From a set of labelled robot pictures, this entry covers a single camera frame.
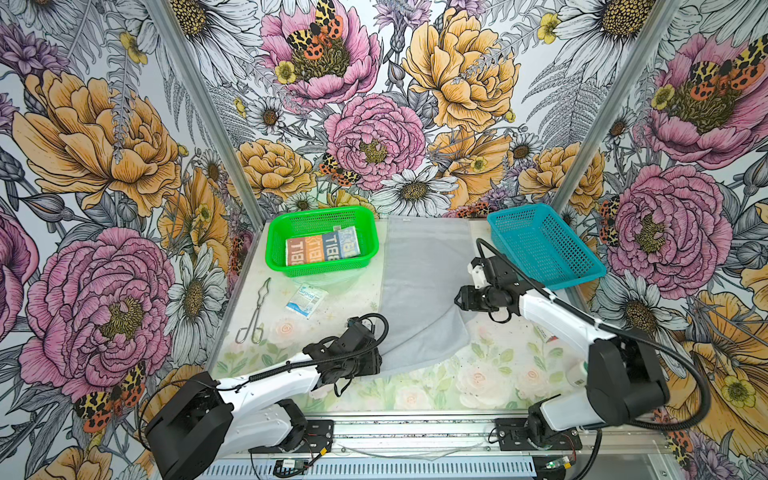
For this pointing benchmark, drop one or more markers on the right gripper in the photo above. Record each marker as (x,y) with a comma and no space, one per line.
(467,294)

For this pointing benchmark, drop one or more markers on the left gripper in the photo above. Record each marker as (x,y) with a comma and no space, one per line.
(371,363)

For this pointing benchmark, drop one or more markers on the plain grey towel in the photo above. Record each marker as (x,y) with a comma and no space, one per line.
(425,265)

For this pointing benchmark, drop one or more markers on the grey blue towel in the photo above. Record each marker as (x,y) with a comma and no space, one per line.
(339,244)

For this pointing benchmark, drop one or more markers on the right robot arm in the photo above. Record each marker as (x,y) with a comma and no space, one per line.
(624,376)

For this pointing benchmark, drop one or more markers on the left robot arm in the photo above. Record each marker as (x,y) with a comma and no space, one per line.
(207,418)

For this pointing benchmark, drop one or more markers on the teal plastic basket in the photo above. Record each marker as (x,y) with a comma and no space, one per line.
(536,239)

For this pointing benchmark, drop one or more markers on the small blue white packet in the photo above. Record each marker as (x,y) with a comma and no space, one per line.
(306,300)

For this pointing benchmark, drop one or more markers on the metal tongs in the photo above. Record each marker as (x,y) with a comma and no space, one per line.
(253,331)

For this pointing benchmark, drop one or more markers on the green plastic basket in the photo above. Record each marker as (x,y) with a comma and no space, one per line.
(313,222)

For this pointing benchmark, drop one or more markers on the aluminium front rail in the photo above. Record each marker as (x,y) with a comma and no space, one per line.
(430,436)

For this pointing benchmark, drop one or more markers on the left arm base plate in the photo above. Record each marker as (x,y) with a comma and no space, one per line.
(316,436)

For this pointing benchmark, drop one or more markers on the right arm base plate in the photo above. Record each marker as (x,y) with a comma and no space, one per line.
(512,434)

